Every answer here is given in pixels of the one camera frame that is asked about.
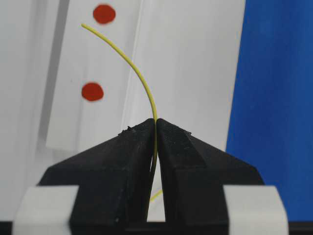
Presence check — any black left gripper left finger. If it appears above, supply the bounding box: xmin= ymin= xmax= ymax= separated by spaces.
xmin=39 ymin=118 xmax=155 ymax=235

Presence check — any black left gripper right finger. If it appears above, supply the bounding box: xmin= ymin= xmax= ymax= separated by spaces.
xmin=156 ymin=118 xmax=264 ymax=235

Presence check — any yellow solder wire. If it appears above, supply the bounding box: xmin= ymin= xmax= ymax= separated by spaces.
xmin=81 ymin=23 xmax=164 ymax=221

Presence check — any red dot mark two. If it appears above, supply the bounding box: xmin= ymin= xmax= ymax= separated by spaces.
xmin=81 ymin=82 xmax=104 ymax=102

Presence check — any red dot mark one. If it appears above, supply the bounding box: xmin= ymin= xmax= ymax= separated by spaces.
xmin=93 ymin=4 xmax=116 ymax=24

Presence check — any blue cloth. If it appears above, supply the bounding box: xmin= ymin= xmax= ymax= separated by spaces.
xmin=226 ymin=0 xmax=313 ymax=221

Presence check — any white board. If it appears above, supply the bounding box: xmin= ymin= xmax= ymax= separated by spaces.
xmin=0 ymin=0 xmax=246 ymax=221

